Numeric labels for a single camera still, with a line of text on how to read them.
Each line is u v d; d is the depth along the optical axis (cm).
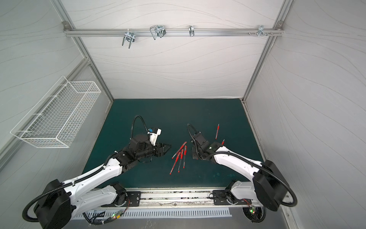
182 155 88
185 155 89
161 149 70
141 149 63
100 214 72
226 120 111
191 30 78
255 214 72
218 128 102
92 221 67
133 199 73
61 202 39
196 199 75
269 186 41
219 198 72
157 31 77
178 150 91
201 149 64
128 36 78
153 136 71
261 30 76
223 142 94
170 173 82
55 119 68
